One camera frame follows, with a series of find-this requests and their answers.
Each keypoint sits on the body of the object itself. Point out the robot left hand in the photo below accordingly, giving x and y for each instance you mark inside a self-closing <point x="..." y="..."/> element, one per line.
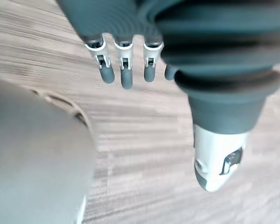
<point x="214" y="58"/>

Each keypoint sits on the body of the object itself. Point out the silver robot leg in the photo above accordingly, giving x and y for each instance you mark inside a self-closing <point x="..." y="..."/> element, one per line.
<point x="35" y="154"/>

